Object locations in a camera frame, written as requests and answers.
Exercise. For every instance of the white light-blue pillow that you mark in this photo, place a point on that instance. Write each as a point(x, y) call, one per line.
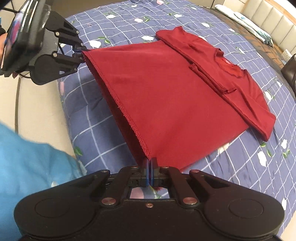
point(242, 20)

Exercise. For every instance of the dark brown leather bag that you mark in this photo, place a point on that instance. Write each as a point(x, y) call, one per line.
point(289, 72)

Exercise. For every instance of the blue checked floral quilt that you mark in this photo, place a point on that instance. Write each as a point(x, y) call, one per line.
point(268, 167)

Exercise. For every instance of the operator hand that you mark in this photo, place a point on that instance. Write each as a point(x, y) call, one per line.
point(2, 42)

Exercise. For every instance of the red knit shirt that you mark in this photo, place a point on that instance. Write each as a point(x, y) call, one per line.
point(178, 99)

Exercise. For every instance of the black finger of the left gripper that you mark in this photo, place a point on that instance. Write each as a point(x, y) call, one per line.
point(47, 68)
point(64, 31)

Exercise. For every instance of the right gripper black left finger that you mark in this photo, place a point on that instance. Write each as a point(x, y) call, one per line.
point(65, 210)

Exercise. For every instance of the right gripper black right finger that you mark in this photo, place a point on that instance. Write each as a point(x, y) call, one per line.
point(230, 209)

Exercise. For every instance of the grey padded wooden headboard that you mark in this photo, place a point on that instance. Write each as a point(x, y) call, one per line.
point(275, 17)

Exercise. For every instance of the blue sleeve forearm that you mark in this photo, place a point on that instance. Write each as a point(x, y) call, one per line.
point(27, 168)

